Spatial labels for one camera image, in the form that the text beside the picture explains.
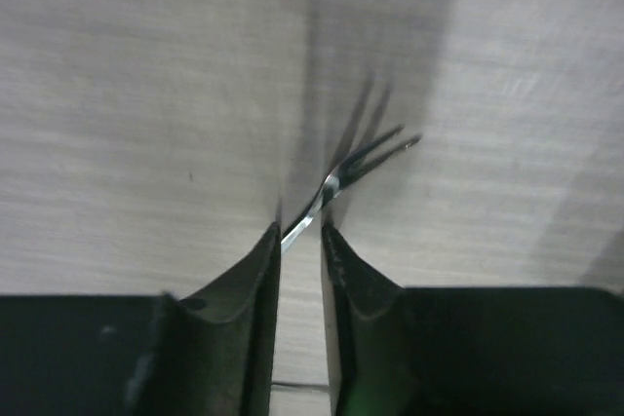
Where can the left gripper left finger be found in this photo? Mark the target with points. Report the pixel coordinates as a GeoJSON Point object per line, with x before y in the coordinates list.
{"type": "Point", "coordinates": [210, 353]}

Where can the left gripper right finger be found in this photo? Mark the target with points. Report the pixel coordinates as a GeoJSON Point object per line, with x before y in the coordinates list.
{"type": "Point", "coordinates": [466, 350]}

